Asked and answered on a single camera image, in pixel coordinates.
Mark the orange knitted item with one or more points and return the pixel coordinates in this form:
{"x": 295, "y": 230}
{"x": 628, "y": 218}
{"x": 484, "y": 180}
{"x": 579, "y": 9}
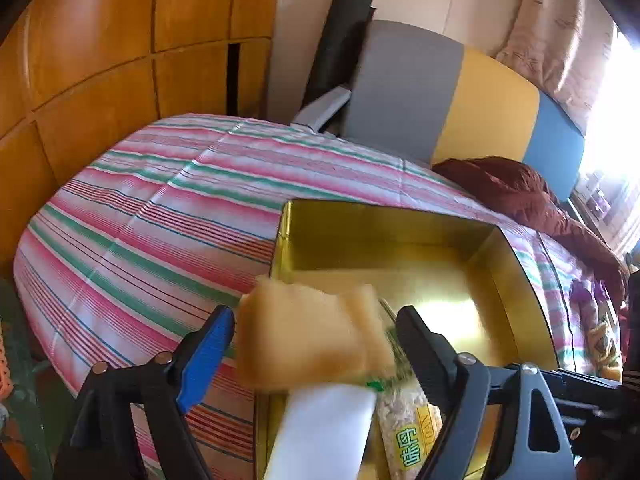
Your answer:
{"x": 5, "y": 360}

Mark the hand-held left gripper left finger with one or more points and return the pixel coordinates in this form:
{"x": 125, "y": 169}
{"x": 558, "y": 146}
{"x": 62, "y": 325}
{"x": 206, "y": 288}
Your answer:
{"x": 205, "y": 360}

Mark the grey yellow blue chair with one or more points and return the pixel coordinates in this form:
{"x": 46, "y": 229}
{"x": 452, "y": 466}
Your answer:
{"x": 400, "y": 85}

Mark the dark red jacket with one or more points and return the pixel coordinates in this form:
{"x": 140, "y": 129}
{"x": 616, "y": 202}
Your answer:
{"x": 500, "y": 180}

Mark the yellow snack packet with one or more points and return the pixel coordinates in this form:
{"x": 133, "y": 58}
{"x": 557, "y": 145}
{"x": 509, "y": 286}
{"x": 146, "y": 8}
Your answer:
{"x": 310, "y": 340}

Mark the striped pink green tablecloth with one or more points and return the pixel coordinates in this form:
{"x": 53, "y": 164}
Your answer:
{"x": 150, "y": 210}

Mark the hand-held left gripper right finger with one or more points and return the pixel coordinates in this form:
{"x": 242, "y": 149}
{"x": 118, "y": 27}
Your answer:
{"x": 425, "y": 360}

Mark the cracker packet with green label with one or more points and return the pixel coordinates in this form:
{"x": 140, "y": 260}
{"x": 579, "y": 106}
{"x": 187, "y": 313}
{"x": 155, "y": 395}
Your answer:
{"x": 405, "y": 435}

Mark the wooden wardrobe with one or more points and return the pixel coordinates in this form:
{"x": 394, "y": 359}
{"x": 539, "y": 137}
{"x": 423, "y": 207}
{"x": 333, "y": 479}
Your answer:
{"x": 100, "y": 60}

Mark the gold metal tin box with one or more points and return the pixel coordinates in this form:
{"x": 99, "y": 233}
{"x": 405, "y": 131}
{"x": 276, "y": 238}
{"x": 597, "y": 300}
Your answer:
{"x": 450, "y": 280}

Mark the bright window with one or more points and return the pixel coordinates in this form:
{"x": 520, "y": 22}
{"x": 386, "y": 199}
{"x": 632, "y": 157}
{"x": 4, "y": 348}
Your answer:
{"x": 615, "y": 135}

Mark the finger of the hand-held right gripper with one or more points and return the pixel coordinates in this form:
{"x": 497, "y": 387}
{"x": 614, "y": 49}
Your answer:
{"x": 585, "y": 379}

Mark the plain white box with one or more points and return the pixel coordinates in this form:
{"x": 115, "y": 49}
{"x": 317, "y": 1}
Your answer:
{"x": 320, "y": 430}

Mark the pink patterned curtain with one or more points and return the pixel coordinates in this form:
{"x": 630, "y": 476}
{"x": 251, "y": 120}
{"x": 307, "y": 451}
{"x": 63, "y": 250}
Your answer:
{"x": 560, "y": 35}

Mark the large purple snack packet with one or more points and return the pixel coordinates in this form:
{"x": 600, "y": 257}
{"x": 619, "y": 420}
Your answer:
{"x": 587, "y": 297}

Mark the black rolled mat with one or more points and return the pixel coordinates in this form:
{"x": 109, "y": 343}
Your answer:
{"x": 340, "y": 35}

